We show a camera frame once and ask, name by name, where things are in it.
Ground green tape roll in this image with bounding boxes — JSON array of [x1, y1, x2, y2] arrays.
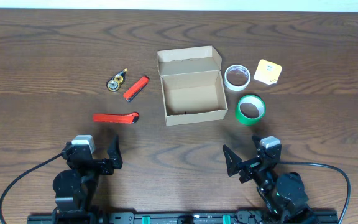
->
[[235, 95, 266, 126]]

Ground white tape roll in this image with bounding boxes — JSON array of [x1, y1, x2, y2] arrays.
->
[[223, 65, 251, 91]]

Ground black yellow correction tape dispenser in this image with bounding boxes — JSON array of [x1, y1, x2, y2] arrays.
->
[[106, 68, 127, 92]]

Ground yellow sticky note pad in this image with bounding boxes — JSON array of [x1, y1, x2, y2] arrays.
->
[[254, 59, 282, 85]]

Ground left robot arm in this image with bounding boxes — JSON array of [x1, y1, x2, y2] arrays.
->
[[52, 135, 123, 224]]

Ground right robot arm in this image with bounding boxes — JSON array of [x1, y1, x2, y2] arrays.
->
[[223, 136, 320, 223]]

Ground long red utility knife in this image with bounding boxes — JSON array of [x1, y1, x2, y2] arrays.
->
[[93, 112, 140, 124]]

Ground open cardboard box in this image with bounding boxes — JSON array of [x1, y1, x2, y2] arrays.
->
[[157, 46, 228, 126]]

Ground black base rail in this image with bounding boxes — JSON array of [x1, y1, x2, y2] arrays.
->
[[27, 210, 338, 224]]

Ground left black cable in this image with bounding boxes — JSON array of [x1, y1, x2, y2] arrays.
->
[[0, 152, 64, 224]]

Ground black cable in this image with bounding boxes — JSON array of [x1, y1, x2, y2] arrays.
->
[[0, 152, 64, 224], [278, 160, 352, 224]]

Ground right black cable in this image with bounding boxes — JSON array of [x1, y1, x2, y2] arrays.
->
[[278, 160, 352, 224]]

